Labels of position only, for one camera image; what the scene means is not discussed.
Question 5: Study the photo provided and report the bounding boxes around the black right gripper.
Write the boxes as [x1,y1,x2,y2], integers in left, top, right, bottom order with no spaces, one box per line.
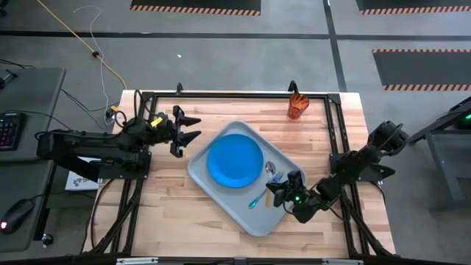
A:
[266,169,318,224]

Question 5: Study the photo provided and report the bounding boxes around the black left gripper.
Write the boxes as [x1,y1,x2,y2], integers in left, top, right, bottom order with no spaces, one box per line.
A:
[149,105,202,158]

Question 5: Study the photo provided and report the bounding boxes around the blue plastic fork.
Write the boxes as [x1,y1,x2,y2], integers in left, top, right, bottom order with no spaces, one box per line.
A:
[248,170,285,210]

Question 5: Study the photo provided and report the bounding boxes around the spoon with orange handle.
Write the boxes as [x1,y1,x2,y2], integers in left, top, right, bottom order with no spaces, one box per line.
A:
[264,160,277,208]

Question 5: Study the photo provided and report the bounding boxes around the blue round plate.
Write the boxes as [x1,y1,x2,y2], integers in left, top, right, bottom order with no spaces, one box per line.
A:
[206,133,265,188]

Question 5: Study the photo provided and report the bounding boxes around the grey plastic tray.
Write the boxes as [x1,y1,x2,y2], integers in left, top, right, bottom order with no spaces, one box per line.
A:
[187,120,307,239]

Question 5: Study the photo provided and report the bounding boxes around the orange translucent cup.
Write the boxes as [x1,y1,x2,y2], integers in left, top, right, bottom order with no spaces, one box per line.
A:
[286,92,310,120]

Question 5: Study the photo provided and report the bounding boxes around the white printed box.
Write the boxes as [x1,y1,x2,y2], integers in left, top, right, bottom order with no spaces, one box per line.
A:
[65,156,105,192]

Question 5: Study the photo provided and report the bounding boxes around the black hazard-striped floor mat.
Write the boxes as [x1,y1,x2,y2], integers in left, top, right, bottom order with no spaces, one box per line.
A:
[130,0,262,17]
[355,0,471,15]
[372,48,471,92]

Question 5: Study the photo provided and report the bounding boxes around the grey desk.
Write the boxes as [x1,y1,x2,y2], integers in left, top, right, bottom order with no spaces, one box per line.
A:
[0,67,67,163]
[0,158,56,254]

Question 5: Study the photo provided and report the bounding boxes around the dark grey equipment stand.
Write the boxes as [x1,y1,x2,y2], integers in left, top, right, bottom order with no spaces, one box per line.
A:
[406,96,471,214]

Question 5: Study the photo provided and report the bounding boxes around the black keyboard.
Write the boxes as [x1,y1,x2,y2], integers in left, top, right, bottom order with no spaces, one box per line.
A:
[0,112,27,152]

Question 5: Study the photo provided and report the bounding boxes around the black computer mouse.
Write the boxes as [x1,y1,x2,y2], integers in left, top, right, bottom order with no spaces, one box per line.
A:
[0,198,35,236]

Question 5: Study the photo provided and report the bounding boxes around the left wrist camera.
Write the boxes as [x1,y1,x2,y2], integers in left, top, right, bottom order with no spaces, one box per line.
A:
[149,114,171,136]

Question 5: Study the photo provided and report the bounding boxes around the silver aluminium bracket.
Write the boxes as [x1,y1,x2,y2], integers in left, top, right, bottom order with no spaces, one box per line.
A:
[116,257,159,265]
[322,258,364,265]

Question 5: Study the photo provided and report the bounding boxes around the white floor cable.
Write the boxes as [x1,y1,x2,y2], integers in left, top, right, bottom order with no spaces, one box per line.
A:
[72,5,111,115]

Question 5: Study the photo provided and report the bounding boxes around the black floor cable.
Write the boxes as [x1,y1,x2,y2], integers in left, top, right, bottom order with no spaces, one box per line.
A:
[60,88,121,113]

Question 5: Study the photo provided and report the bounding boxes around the yellow cable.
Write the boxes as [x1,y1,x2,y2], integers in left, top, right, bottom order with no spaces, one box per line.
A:
[35,0,129,91]

